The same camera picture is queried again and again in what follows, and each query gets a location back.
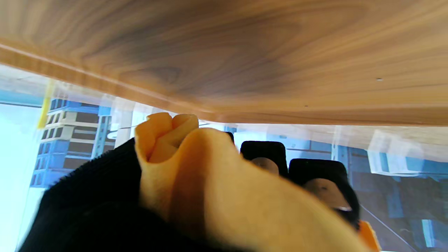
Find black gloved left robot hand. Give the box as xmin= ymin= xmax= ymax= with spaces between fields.
xmin=19 ymin=132 xmax=361 ymax=252

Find yellow cloth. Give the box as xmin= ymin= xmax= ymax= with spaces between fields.
xmin=135 ymin=112 xmax=381 ymax=252

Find printed warehouse backdrop banner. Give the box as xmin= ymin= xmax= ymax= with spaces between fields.
xmin=0 ymin=63 xmax=448 ymax=252

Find brown wooden tray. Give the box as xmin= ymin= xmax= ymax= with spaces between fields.
xmin=0 ymin=0 xmax=448 ymax=127

